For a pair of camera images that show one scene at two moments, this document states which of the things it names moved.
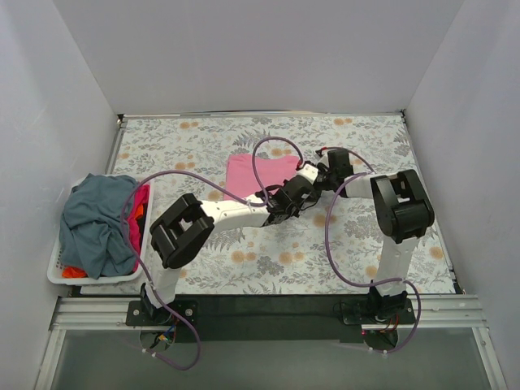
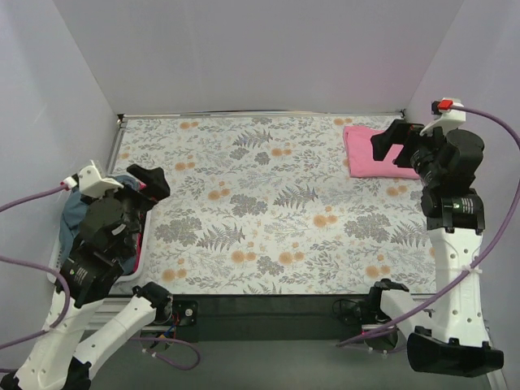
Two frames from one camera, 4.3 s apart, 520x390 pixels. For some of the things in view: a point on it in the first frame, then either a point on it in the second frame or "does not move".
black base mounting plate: [216, 318] does not move
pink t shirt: [249, 174] -> [361, 159]
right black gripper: [325, 179] -> [405, 143]
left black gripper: [305, 196] -> [143, 195]
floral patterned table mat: [283, 204] does not move
